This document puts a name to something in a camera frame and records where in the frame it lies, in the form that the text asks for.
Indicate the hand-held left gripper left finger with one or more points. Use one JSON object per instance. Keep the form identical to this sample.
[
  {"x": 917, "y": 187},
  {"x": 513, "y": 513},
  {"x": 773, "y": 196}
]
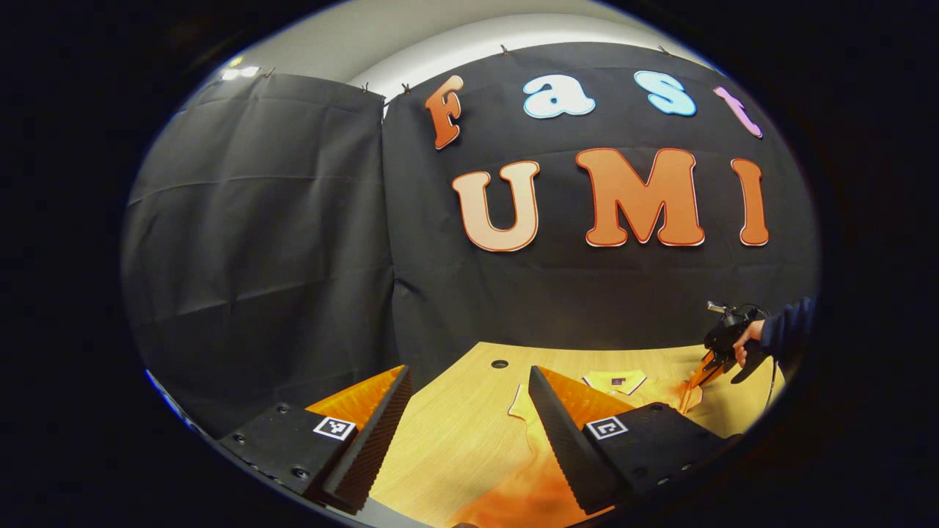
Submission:
[{"x": 374, "y": 447}]

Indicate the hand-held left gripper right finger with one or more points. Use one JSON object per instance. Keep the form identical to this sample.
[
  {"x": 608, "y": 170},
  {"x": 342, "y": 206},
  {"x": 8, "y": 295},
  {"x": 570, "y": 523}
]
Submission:
[{"x": 565, "y": 447}]

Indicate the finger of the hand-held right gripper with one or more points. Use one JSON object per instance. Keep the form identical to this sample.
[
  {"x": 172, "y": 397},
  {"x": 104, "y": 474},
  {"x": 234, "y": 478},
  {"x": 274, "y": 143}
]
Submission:
[{"x": 700, "y": 381}]

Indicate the yellow orange polo T-shirt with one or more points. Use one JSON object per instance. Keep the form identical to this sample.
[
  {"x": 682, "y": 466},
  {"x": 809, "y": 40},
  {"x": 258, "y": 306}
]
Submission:
[{"x": 535, "y": 484}]

